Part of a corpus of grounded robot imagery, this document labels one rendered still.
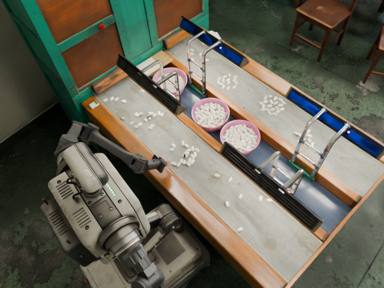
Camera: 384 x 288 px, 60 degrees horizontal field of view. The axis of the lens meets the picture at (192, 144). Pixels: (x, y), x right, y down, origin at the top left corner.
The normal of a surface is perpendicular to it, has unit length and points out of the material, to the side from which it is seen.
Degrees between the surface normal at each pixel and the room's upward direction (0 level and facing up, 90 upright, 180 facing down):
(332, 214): 0
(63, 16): 90
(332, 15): 1
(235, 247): 0
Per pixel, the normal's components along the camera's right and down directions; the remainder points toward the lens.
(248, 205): -0.04, -0.55
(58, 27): 0.68, 0.59
